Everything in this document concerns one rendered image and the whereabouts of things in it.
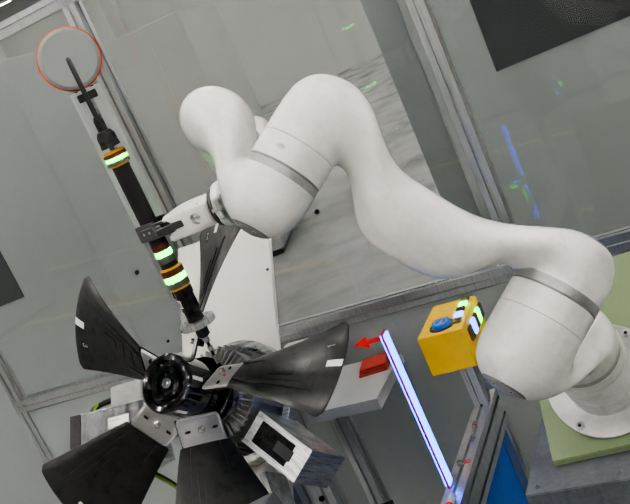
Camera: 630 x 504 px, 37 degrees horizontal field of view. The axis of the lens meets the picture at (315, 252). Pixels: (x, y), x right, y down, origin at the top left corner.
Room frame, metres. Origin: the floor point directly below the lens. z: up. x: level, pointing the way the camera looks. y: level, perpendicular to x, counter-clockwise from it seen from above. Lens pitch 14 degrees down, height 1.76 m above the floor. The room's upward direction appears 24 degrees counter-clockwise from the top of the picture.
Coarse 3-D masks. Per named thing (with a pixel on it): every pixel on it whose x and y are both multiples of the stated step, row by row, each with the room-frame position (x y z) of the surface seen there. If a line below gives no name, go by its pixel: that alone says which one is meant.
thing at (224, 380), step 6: (222, 366) 1.77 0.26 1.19; (228, 366) 1.76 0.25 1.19; (234, 366) 1.75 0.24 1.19; (240, 366) 1.74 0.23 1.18; (216, 372) 1.75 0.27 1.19; (228, 372) 1.73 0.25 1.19; (234, 372) 1.72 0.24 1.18; (210, 378) 1.73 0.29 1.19; (216, 378) 1.72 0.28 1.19; (222, 378) 1.71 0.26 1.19; (228, 378) 1.70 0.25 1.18; (204, 384) 1.71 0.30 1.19; (210, 384) 1.70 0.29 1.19; (216, 384) 1.69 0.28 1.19; (222, 384) 1.68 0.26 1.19
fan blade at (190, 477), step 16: (192, 448) 1.66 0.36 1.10; (208, 448) 1.67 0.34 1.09; (224, 448) 1.67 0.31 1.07; (192, 464) 1.64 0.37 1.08; (208, 464) 1.64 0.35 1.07; (224, 464) 1.64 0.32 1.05; (240, 464) 1.65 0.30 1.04; (192, 480) 1.62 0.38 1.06; (208, 480) 1.62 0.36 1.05; (224, 480) 1.62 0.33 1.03; (240, 480) 1.62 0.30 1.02; (256, 480) 1.63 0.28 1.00; (176, 496) 1.60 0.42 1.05; (192, 496) 1.60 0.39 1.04; (208, 496) 1.59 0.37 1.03; (224, 496) 1.59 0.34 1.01; (240, 496) 1.60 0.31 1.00; (256, 496) 1.60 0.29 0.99
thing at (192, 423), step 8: (192, 416) 1.72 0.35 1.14; (200, 416) 1.72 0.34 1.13; (208, 416) 1.72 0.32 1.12; (216, 416) 1.73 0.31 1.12; (176, 424) 1.70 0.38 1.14; (184, 424) 1.70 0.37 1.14; (192, 424) 1.70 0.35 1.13; (200, 424) 1.71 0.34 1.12; (208, 424) 1.71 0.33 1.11; (216, 424) 1.71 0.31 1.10; (184, 432) 1.69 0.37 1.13; (192, 432) 1.69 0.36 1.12; (208, 432) 1.70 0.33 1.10; (216, 432) 1.70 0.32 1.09; (224, 432) 1.70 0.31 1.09; (184, 440) 1.68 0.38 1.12; (192, 440) 1.68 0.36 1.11; (200, 440) 1.68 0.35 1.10; (208, 440) 1.69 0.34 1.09
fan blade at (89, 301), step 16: (80, 304) 1.98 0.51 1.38; (96, 304) 1.93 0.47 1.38; (80, 320) 1.99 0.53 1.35; (96, 320) 1.94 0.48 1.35; (112, 320) 1.89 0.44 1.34; (80, 336) 2.00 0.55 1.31; (96, 336) 1.95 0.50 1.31; (112, 336) 1.90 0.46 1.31; (128, 336) 1.85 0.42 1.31; (80, 352) 2.01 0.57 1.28; (96, 352) 1.97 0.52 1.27; (112, 352) 1.92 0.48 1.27; (128, 352) 1.87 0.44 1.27; (96, 368) 1.98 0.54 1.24; (112, 368) 1.94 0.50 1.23; (128, 368) 1.90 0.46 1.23; (144, 368) 1.85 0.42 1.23
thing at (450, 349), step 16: (448, 304) 1.89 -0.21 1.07; (432, 320) 1.84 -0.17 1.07; (464, 320) 1.76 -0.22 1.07; (432, 336) 1.76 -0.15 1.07; (448, 336) 1.75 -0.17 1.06; (464, 336) 1.73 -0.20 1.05; (432, 352) 1.77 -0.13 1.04; (448, 352) 1.75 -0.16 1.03; (464, 352) 1.74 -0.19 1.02; (432, 368) 1.77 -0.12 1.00; (448, 368) 1.76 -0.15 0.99; (464, 368) 1.75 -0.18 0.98
